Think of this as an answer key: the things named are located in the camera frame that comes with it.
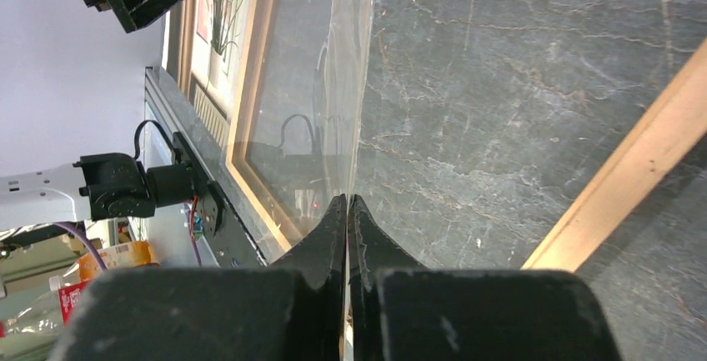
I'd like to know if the golden wooden picture frame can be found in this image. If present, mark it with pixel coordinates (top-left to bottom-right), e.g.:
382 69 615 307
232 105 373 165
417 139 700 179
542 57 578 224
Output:
228 0 706 268

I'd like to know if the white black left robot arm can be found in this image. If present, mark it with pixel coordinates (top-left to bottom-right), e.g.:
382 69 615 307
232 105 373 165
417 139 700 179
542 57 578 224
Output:
1 0 197 230

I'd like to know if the clear acrylic glass sheet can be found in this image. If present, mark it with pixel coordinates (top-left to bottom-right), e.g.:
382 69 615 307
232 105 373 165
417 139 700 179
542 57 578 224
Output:
225 0 374 258

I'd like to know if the aluminium rail frame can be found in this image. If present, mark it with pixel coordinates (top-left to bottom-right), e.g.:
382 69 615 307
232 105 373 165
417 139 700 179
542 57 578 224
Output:
129 67 233 267

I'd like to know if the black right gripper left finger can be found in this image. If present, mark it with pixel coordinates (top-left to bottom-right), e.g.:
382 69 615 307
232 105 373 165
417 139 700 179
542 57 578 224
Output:
49 196 347 360

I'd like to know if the left controller board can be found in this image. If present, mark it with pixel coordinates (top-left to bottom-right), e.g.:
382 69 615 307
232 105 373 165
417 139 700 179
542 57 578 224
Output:
187 196 204 241

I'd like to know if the plant window photo print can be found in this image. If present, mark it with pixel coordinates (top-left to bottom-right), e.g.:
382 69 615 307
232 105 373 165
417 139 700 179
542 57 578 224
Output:
163 0 249 147

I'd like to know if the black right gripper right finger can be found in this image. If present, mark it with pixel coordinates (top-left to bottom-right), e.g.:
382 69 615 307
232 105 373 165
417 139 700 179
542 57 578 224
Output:
348 195 621 360

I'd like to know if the orange snack package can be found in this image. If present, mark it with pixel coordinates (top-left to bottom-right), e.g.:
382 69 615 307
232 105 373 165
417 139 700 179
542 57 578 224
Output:
78 241 159 281

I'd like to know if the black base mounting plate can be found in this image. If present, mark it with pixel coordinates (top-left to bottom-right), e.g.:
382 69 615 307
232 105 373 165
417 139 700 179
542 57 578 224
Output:
173 132 267 268

